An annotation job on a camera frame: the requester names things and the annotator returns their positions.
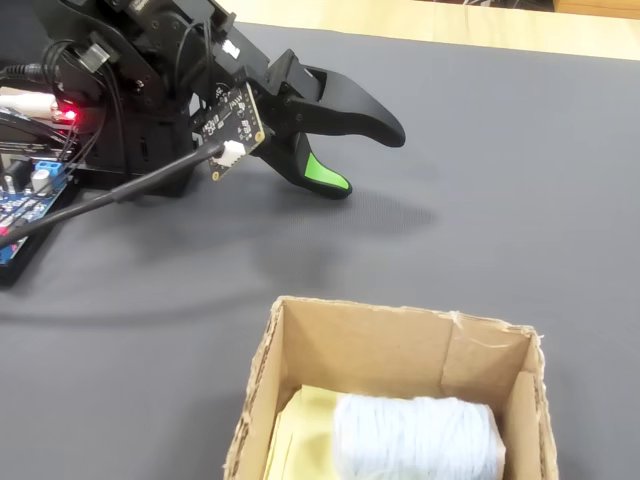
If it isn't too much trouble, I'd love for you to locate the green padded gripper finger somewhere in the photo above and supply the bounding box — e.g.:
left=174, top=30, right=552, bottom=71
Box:
left=257, top=130, right=355, bottom=202

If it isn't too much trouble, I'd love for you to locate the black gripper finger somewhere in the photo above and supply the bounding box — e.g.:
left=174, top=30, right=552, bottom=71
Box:
left=287, top=63, right=407, bottom=150

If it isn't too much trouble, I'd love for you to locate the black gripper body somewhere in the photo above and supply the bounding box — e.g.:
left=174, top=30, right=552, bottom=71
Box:
left=214, top=19, right=329, bottom=151

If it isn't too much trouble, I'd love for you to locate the white yarn block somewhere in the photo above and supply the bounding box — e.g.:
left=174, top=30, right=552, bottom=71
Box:
left=331, top=393, right=506, bottom=480

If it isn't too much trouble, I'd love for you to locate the open cardboard box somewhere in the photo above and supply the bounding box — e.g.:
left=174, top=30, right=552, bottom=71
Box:
left=222, top=294, right=561, bottom=480

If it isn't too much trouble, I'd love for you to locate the large grey table mat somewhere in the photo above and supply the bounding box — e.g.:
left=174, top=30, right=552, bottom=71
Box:
left=0, top=19, right=640, bottom=480

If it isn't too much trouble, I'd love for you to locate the circuit board with power jack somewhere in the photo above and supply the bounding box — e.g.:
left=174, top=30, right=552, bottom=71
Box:
left=0, top=86, right=82, bottom=127

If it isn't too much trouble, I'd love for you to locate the blue circuit board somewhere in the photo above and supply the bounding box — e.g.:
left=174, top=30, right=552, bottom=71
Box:
left=0, top=156, right=79, bottom=267

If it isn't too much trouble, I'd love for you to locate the black board holder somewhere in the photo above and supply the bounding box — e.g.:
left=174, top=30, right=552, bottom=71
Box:
left=0, top=168, right=84, bottom=291

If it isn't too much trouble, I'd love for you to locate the black wrist camera board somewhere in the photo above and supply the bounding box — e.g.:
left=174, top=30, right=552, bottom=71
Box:
left=191, top=80, right=268, bottom=183

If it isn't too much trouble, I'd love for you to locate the thin black servo cable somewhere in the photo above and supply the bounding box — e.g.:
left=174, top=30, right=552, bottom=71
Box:
left=42, top=38, right=127, bottom=174

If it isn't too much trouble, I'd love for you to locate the thick black USB cable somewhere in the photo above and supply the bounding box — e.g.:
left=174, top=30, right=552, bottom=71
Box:
left=0, top=141, right=227, bottom=252

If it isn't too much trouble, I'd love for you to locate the black power plug cable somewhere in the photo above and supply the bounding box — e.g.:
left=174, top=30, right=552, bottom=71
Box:
left=0, top=61, right=57, bottom=83

